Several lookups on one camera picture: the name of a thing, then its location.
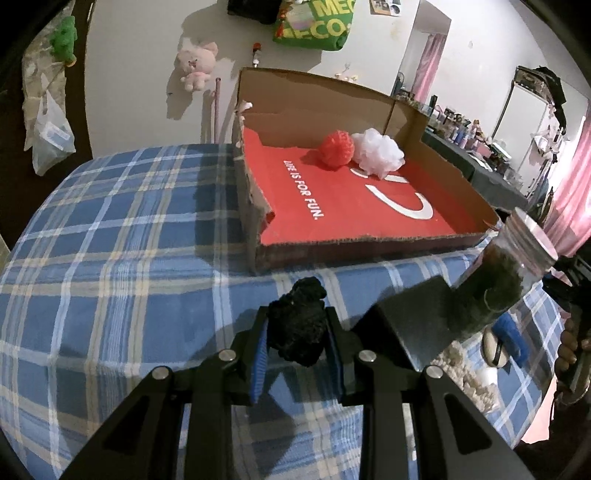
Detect green plush dinosaur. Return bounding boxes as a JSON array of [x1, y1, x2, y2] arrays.
[[49, 16, 77, 67]]

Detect cream knitted scrunchie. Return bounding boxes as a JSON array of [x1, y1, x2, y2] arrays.
[[432, 341, 500, 414]]

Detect hanging door organizer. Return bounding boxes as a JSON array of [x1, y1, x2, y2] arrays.
[[22, 1, 75, 151]]

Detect clear plastic bag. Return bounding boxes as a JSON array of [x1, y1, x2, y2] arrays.
[[32, 91, 76, 176]]

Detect floral beauty cream tin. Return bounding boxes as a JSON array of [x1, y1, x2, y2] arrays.
[[352, 276, 457, 372]]

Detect blue plaid tablecloth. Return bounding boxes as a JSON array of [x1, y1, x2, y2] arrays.
[[1, 145, 563, 479]]

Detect photo collage on wall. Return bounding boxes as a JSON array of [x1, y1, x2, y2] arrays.
[[370, 0, 402, 17]]

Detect cardboard box red lining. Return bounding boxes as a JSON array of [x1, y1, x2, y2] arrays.
[[232, 68, 498, 273]]

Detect blue sponge cloth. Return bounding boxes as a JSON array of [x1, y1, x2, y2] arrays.
[[491, 312, 530, 367]]

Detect person's right hand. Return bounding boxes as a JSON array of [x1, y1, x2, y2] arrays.
[[555, 318, 590, 406]]

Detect glass jar dark contents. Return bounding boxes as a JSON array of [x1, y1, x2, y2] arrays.
[[449, 208, 558, 342]]

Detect black knitted scrunchie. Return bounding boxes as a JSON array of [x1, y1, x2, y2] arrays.
[[266, 277, 327, 367]]

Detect green tote bag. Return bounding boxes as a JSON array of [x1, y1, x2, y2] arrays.
[[273, 0, 356, 51]]

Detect dark green side table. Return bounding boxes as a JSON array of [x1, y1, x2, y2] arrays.
[[422, 131, 528, 212]]

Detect dark wooden door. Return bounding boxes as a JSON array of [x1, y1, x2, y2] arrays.
[[1, 1, 96, 243]]

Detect coral foam net ball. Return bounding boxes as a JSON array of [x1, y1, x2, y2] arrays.
[[318, 130, 355, 170]]

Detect black bag on wall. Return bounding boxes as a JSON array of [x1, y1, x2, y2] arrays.
[[228, 0, 281, 25]]

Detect pale pink plush bear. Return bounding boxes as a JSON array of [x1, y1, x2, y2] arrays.
[[176, 42, 218, 93]]

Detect white mesh bath pouf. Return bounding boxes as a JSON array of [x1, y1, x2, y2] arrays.
[[352, 128, 406, 180]]

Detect beige powder puff black band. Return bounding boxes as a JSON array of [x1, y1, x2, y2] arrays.
[[481, 327, 509, 369]]

